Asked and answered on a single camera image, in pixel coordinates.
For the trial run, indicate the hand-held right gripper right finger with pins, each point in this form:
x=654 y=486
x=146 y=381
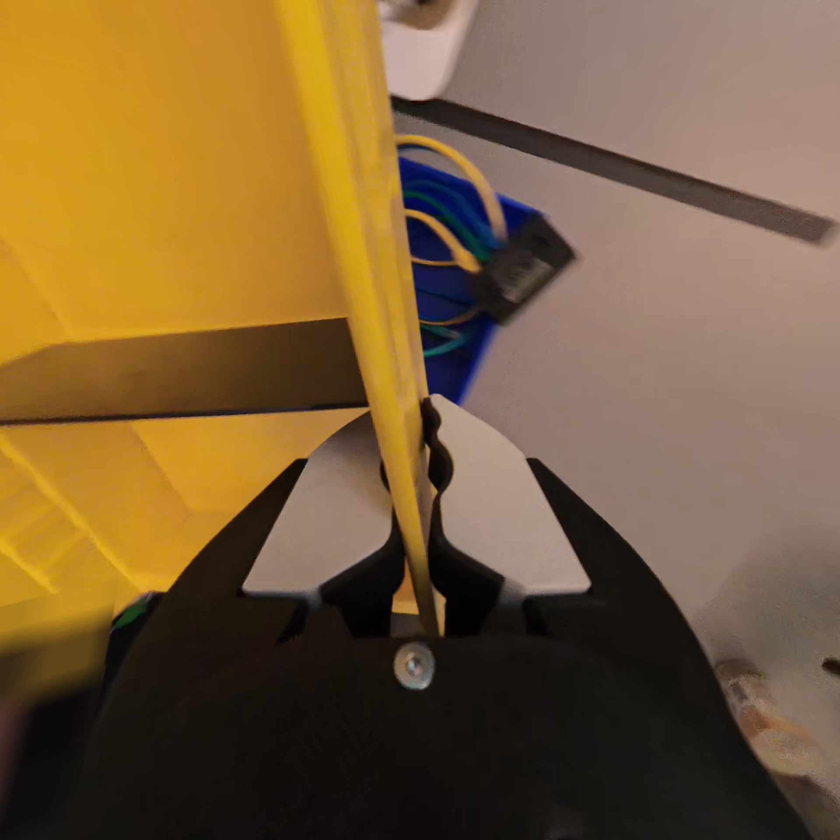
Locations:
x=505 y=512

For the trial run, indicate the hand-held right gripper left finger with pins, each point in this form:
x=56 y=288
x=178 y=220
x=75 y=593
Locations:
x=321 y=518

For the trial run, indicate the blue plastic bin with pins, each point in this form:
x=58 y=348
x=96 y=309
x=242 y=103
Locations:
x=459 y=367

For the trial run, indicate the black ethernet switch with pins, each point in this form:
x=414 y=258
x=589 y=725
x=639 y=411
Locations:
x=525 y=269

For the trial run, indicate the yellow plastic bin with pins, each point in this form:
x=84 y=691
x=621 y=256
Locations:
x=164 y=197

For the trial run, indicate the white document stand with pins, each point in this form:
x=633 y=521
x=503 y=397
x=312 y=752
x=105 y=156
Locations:
x=420 y=59

